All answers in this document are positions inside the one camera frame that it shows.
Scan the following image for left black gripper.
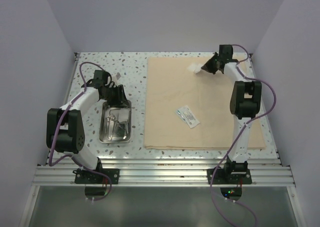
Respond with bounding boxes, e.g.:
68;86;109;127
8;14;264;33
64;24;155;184
101;84;130;108

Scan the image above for white gauze pad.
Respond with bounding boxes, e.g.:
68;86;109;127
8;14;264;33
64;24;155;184
194;64;202;74
187;63;198;73

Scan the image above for small steel scissors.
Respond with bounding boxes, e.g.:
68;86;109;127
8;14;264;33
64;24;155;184
112;120;119;135

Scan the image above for steel tweezers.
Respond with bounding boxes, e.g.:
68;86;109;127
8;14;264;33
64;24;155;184
124;108;130;135
107;128;127;140

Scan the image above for steel hemostat forceps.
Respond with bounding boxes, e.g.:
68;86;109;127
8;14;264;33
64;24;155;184
105;114;116;132

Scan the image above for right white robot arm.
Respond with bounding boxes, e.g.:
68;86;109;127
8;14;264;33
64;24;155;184
201;52;262;185

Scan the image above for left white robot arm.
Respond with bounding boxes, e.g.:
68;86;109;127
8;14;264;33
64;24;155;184
46;84;130;184

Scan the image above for stainless steel tray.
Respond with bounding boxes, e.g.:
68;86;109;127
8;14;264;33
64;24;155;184
99;100;132;144

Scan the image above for beige cloth drape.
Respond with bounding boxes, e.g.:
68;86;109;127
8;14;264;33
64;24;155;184
143;56;267;150

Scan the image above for white blue sachet packet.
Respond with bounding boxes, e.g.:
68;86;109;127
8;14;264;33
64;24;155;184
175;105;200;129

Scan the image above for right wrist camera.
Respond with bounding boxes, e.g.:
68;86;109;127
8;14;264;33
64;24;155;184
218;44;234;58

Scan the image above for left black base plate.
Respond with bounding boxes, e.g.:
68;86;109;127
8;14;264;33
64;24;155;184
72;168;120;185

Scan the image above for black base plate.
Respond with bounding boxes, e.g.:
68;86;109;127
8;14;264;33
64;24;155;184
206;168;253;185
72;168;120;185

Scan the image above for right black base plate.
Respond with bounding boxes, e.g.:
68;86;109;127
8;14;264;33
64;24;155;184
206;168;253;185

